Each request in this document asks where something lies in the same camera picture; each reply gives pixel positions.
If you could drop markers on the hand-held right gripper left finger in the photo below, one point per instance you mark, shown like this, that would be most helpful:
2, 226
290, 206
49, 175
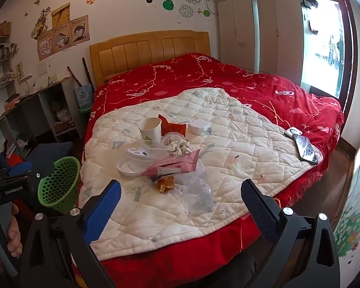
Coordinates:
103, 213

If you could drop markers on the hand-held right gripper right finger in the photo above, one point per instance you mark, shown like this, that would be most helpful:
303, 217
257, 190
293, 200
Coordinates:
259, 213

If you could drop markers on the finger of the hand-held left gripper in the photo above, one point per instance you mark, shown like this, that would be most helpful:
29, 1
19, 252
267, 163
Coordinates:
21, 168

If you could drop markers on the green mesh wastebasket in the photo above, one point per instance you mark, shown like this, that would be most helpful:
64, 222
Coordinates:
55, 192

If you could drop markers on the clear plastic clamshell container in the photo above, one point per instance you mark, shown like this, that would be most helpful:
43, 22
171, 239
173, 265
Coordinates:
198, 198

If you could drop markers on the brown bread piece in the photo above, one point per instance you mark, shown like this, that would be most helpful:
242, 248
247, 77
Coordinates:
166, 184

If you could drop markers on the person's left hand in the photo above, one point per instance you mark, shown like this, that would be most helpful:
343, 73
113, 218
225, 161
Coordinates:
15, 237

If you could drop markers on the navy blue chair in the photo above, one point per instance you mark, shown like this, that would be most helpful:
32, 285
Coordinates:
48, 153

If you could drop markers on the white plastic bowl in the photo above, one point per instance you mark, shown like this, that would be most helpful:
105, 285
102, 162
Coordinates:
130, 169

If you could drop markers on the white plastic lid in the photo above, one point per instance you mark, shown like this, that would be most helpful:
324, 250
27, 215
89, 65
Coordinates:
135, 153

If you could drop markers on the white desk with shelves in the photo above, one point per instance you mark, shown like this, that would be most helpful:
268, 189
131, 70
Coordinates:
45, 102

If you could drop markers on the white quilted blanket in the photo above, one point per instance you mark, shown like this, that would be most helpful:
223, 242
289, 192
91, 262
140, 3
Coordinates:
228, 144

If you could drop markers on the black smartphone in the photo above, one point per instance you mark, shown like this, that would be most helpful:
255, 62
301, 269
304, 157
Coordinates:
306, 150

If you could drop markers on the green plastic stool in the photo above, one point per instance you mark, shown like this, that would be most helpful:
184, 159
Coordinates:
84, 114

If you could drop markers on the small white charger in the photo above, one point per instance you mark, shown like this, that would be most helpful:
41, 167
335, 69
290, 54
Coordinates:
291, 132

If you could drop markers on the white desk lamp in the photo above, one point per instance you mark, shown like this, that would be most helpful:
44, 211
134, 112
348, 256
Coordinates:
25, 79

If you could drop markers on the pink snack packet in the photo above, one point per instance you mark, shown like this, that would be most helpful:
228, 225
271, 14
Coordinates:
180, 160

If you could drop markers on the white paper cup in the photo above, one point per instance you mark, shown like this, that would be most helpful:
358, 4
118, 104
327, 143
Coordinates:
150, 132

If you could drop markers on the blue gift bag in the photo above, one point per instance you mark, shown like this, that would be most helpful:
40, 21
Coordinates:
84, 97

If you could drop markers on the crumpled tissue paper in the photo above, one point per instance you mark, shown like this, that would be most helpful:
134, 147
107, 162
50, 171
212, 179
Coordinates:
180, 147

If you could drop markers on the small white yogurt cup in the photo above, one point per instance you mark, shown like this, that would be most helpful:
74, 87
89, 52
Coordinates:
171, 136

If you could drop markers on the white square box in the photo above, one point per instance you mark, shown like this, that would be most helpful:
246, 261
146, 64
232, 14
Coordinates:
198, 127

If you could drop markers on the brown wooden stick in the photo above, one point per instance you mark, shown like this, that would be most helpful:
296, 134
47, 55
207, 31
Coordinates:
74, 76

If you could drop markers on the orange snack wrapper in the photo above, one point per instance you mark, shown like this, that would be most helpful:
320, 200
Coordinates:
177, 128

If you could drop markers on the black toy sword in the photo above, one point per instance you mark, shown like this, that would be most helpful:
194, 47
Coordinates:
88, 73

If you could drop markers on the wooden bookshelf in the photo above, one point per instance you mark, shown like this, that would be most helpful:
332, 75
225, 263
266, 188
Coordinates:
0, 51

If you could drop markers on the wooden bed headboard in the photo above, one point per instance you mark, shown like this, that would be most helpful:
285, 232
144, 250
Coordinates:
156, 48

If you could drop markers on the glass balcony door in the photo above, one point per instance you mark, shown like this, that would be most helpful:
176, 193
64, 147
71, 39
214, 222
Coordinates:
324, 51

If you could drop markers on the white wardrobe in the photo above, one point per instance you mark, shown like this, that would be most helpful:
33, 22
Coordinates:
267, 36

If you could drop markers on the floral wall sticker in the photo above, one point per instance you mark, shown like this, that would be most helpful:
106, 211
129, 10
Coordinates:
354, 225

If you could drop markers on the small wall picture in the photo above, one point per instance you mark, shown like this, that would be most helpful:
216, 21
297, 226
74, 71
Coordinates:
19, 70

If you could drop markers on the beige cartoon wall poster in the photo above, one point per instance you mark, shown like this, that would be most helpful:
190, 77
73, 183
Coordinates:
63, 40

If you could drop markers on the yellow wall poster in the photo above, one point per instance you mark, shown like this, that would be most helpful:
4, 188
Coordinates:
61, 15

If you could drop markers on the green round wall sticker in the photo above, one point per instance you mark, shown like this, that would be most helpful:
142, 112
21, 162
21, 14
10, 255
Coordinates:
168, 4

